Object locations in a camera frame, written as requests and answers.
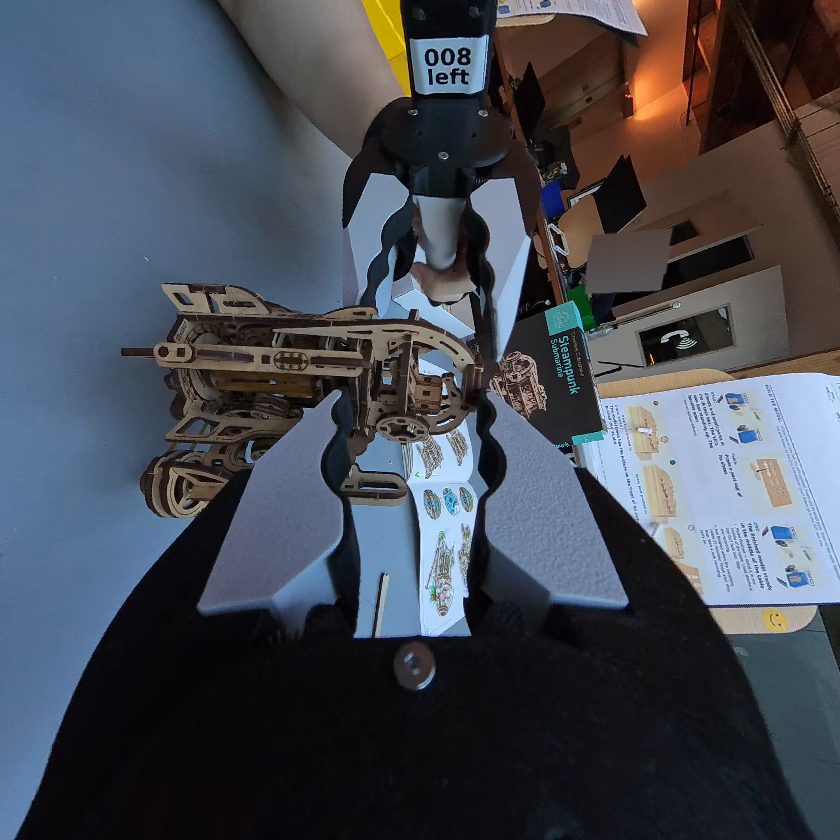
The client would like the black model kit box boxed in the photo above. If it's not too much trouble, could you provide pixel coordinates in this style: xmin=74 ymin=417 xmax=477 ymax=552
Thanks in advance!
xmin=484 ymin=301 xmax=606 ymax=455

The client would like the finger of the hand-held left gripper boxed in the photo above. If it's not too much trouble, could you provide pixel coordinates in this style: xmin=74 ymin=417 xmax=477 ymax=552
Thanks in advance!
xmin=462 ymin=176 xmax=534 ymax=361
xmin=341 ymin=172 xmax=420 ymax=319

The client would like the illustrated assembly booklet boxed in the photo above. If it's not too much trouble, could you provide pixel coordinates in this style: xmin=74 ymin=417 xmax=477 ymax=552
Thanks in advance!
xmin=399 ymin=354 xmax=501 ymax=637

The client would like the small wooden model part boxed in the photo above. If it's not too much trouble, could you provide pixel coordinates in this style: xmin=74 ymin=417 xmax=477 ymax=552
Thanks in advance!
xmin=340 ymin=465 xmax=409 ymax=508

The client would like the person's left hand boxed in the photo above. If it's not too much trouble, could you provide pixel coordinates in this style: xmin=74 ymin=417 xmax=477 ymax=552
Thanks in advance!
xmin=412 ymin=217 xmax=481 ymax=305

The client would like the white cardboard box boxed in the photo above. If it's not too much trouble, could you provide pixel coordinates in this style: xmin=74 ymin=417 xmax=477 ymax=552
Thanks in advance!
xmin=387 ymin=268 xmax=481 ymax=337

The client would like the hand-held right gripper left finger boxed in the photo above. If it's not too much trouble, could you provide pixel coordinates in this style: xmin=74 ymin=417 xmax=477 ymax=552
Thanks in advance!
xmin=196 ymin=389 xmax=362 ymax=639

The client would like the white instruction sheet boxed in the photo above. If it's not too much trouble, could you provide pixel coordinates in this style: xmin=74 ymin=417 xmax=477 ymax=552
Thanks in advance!
xmin=577 ymin=373 xmax=840 ymax=607

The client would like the wooden chair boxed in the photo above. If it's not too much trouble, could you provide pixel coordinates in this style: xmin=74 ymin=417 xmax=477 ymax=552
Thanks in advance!
xmin=556 ymin=192 xmax=606 ymax=269

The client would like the wooden submarine model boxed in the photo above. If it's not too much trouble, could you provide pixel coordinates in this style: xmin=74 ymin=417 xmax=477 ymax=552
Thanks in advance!
xmin=120 ymin=281 xmax=488 ymax=521

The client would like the instruction sheet on wooden board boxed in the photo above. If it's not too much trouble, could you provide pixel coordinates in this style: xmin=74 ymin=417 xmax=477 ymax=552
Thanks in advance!
xmin=594 ymin=366 xmax=840 ymax=635

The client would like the green plastic crate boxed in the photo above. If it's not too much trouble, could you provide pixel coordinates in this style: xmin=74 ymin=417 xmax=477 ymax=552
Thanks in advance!
xmin=566 ymin=281 xmax=602 ymax=330

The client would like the person's left forearm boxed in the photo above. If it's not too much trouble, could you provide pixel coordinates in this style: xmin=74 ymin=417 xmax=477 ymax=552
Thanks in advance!
xmin=217 ymin=0 xmax=409 ymax=160

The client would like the black computer monitor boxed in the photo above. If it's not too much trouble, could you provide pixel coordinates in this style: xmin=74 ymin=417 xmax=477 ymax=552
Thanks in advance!
xmin=511 ymin=61 xmax=547 ymax=143
xmin=592 ymin=153 xmax=648 ymax=235

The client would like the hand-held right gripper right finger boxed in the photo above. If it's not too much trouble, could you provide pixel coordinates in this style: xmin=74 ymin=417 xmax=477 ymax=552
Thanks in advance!
xmin=466 ymin=390 xmax=632 ymax=636

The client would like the grey door with window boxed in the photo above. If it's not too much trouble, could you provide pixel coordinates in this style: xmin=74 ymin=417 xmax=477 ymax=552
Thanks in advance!
xmin=602 ymin=264 xmax=790 ymax=383

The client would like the printed paper sheet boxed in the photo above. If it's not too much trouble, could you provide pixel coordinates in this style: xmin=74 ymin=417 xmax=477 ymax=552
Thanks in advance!
xmin=497 ymin=0 xmax=649 ymax=39

